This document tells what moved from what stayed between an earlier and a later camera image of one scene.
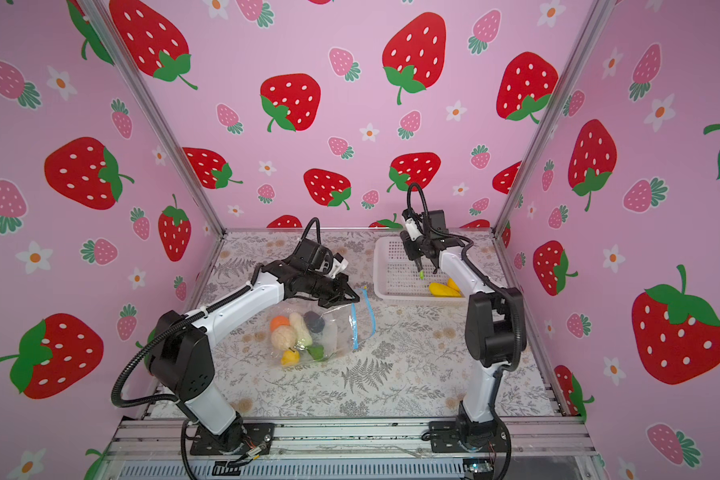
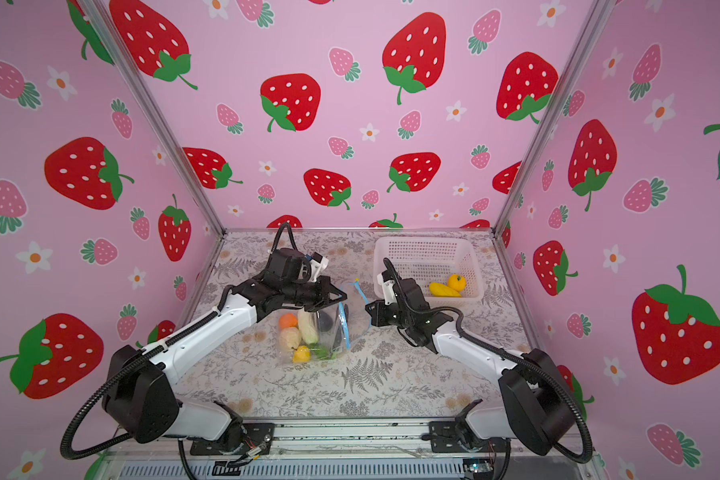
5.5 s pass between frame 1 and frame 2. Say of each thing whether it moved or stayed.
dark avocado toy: moved
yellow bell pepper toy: stayed
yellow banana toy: stayed
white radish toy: moved
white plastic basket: stayed
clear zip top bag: stayed
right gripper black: moved
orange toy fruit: moved
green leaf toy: moved
